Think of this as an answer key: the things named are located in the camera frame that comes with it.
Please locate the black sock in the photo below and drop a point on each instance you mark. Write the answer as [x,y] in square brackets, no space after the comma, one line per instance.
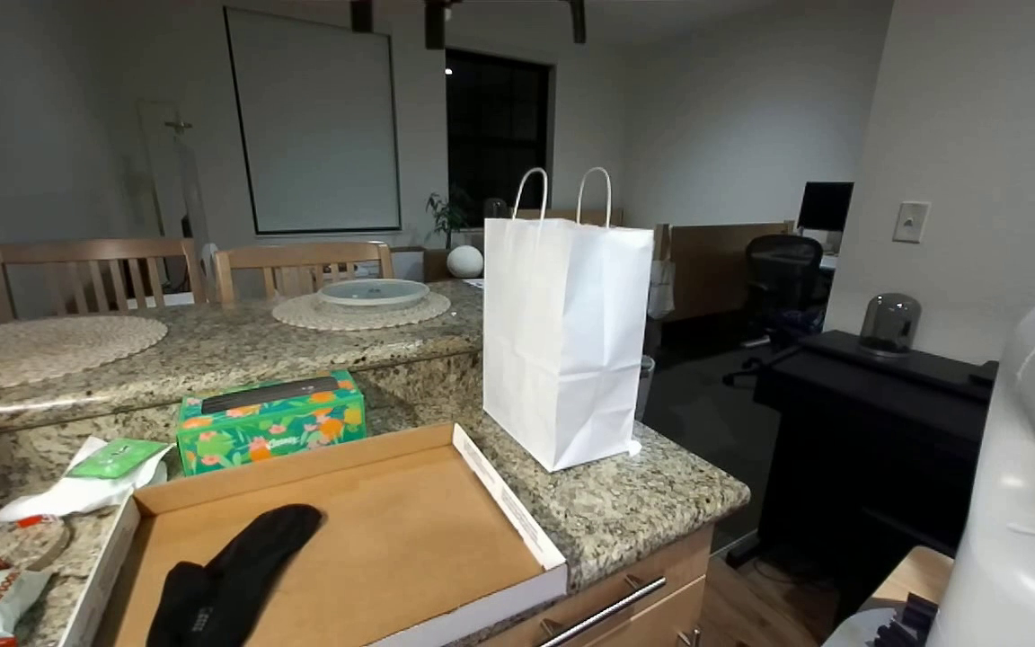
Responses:
[243,563]

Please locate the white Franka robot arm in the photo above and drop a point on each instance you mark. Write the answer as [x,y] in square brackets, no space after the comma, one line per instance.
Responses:
[1020,542]

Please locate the white projector screen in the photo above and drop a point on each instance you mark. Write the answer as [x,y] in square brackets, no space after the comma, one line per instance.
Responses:
[314,119]

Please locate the dark window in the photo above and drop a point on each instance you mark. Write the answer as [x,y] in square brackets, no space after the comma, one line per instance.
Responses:
[492,131]

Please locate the small green plant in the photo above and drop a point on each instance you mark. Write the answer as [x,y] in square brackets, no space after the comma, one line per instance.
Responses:
[443,217]

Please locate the white round vase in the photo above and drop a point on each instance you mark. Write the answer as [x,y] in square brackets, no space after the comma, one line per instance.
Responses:
[465,259]

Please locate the wooden dining chair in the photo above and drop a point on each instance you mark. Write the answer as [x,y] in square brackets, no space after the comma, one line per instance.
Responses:
[304,252]
[88,252]

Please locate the coat stand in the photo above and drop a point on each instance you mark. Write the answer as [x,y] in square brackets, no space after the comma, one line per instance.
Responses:
[187,223]

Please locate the clear glass plate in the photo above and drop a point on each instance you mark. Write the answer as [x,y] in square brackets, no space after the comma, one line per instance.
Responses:
[372,293]

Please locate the round woven placemat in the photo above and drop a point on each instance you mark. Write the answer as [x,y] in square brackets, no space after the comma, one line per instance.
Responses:
[38,350]
[304,315]

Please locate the wooden partition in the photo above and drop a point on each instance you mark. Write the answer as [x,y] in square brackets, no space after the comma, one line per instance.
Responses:
[710,270]

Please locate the green floral tissue box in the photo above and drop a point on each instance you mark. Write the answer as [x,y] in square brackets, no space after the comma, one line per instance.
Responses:
[287,437]

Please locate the computer monitor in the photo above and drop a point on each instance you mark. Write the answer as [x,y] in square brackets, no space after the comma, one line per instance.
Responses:
[823,201]

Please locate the black office chair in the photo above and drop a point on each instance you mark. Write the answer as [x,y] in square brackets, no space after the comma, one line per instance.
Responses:
[784,274]

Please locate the shallow cardboard box tray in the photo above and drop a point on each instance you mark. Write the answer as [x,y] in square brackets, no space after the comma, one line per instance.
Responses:
[398,542]

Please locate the grey metal jar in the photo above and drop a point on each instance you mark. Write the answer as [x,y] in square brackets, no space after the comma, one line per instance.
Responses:
[891,322]

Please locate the white packet with green label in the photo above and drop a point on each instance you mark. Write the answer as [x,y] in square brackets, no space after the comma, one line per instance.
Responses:
[74,491]

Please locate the wooden counter cabinet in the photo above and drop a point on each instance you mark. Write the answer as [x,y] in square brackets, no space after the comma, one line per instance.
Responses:
[684,563]

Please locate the black desk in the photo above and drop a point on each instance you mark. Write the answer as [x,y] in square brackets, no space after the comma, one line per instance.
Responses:
[879,444]

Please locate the round clear glass coaster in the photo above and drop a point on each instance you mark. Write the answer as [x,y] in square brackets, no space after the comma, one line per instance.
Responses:
[26,543]

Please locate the wooden platform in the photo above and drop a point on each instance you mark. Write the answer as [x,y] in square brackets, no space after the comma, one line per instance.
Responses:
[915,575]

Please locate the white wall switch plate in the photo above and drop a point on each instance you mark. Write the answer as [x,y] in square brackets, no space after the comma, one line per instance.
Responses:
[911,220]

